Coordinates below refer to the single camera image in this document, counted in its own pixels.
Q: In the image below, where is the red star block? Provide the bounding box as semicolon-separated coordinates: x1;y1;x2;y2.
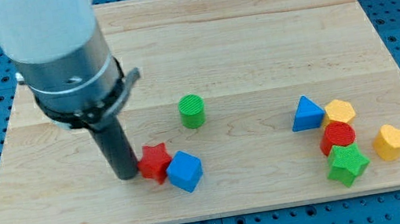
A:
138;143;172;185

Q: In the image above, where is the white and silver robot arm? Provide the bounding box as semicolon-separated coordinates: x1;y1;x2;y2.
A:
0;0;140;130

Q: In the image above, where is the green star block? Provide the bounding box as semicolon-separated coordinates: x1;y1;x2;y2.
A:
327;143;370;188

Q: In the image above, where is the green cylinder block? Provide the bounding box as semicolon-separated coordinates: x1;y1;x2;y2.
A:
178;94;206;129

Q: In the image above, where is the light wooden board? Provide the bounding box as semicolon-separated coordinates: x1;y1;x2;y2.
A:
0;0;400;224

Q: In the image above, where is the blue cube block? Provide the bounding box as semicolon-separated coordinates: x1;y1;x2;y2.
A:
166;151;204;193

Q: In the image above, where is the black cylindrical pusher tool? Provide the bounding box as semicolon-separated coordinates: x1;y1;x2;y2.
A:
89;117;138;181

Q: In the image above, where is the blue triangle block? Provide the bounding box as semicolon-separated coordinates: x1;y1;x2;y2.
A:
292;95;325;132

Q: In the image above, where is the yellow hexagon block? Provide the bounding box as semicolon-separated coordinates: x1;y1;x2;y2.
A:
321;99;356;128

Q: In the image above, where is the red cylinder block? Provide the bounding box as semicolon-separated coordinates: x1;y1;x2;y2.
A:
320;122;356;156

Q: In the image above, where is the yellow heart block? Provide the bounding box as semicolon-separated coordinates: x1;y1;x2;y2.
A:
372;124;400;162

